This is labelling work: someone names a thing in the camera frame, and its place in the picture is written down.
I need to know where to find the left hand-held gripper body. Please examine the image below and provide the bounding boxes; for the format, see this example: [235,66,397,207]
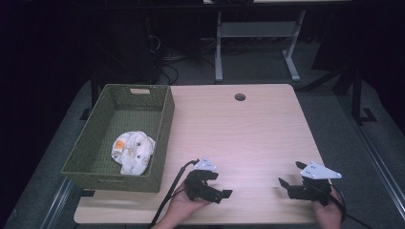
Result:
[183,155,218,202]

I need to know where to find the person's left hand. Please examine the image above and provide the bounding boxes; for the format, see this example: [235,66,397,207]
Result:
[164,182,211,224]

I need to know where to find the black metal stand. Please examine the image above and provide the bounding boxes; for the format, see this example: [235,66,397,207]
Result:
[349,61,377,126]

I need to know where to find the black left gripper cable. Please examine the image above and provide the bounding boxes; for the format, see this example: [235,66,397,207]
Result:
[147,158,201,229]

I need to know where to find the black floor cables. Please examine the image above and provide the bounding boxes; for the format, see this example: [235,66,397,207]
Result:
[144,32,218,86]

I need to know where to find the green woven basket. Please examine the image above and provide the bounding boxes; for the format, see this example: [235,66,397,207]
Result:
[60,83,176,194]

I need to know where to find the white printed baby cloth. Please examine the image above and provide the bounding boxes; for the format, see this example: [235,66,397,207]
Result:
[110,130,157,177]

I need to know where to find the aluminium floor rail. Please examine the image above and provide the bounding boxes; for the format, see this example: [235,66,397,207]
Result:
[336,94,405,221]
[39,177,75,229]

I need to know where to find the person's right hand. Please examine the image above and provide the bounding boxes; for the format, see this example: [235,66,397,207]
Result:
[312,186,346,229]

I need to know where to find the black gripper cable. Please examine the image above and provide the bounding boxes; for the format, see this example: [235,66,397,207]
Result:
[147,158,201,229]
[329,184,375,229]

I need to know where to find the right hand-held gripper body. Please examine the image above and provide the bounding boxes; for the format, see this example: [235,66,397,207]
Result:
[300,160,343,207]

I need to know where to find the white metal table frame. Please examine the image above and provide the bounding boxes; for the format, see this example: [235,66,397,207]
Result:
[202,0,352,84]

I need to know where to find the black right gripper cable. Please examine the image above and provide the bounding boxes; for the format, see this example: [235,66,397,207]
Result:
[329,184,375,229]

